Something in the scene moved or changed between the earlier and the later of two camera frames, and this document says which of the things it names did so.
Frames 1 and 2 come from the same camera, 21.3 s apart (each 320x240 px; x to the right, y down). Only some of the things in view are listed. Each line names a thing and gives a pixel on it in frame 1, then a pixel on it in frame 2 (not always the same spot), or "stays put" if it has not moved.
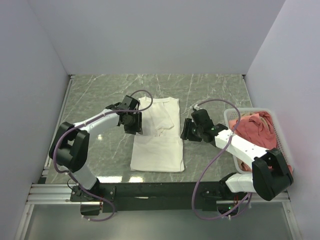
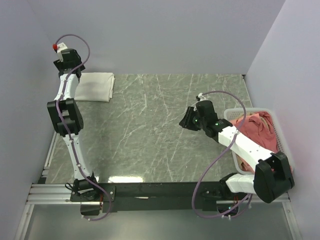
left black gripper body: (134, 124) -> (59, 64)
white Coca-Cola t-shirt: (159, 148) -> (97, 86)
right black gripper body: (191, 132) -> (192, 120)
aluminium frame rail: (46, 194) stays put
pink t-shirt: (259, 130) stays put
